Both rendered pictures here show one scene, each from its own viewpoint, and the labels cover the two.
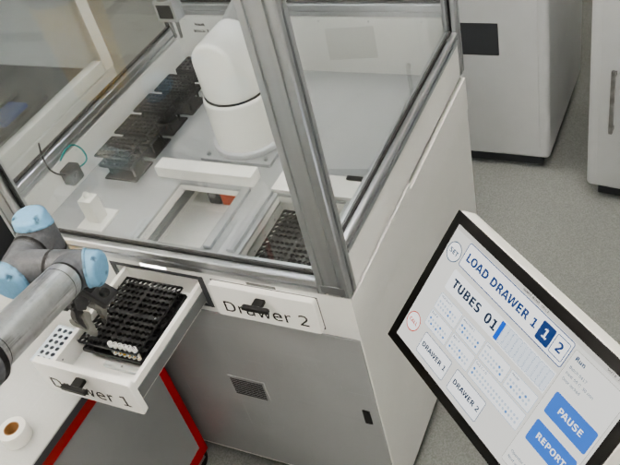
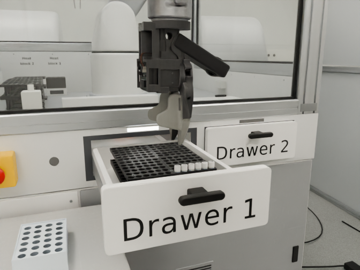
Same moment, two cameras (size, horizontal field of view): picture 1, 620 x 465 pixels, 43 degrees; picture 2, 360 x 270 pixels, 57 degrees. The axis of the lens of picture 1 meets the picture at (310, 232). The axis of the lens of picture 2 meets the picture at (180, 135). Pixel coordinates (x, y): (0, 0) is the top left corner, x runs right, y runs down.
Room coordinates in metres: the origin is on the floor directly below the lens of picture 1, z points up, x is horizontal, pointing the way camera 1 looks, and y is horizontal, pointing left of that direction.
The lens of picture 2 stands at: (0.97, 1.01, 1.11)
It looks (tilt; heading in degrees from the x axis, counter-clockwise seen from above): 13 degrees down; 306
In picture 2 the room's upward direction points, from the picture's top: straight up
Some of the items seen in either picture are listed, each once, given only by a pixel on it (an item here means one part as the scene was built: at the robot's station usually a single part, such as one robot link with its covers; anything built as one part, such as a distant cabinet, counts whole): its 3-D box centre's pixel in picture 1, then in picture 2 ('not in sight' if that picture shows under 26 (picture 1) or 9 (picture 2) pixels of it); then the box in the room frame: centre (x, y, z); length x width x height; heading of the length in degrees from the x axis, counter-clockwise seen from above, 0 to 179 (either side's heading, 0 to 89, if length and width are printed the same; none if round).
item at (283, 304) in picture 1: (265, 306); (252, 143); (1.33, 0.15, 0.87); 0.29 x 0.02 x 0.11; 56
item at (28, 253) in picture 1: (26, 268); not in sight; (1.23, 0.56, 1.27); 0.11 x 0.11 x 0.08; 70
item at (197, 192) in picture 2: (77, 385); (199, 194); (1.22, 0.61, 0.91); 0.07 x 0.04 x 0.01; 56
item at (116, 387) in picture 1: (89, 384); (192, 206); (1.25, 0.59, 0.87); 0.29 x 0.02 x 0.11; 56
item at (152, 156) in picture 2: (135, 321); (158, 171); (1.41, 0.48, 0.87); 0.22 x 0.18 x 0.06; 146
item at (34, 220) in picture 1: (38, 233); not in sight; (1.32, 0.54, 1.27); 0.09 x 0.08 x 0.11; 160
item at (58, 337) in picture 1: (59, 349); (43, 246); (1.48, 0.72, 0.78); 0.12 x 0.08 x 0.04; 144
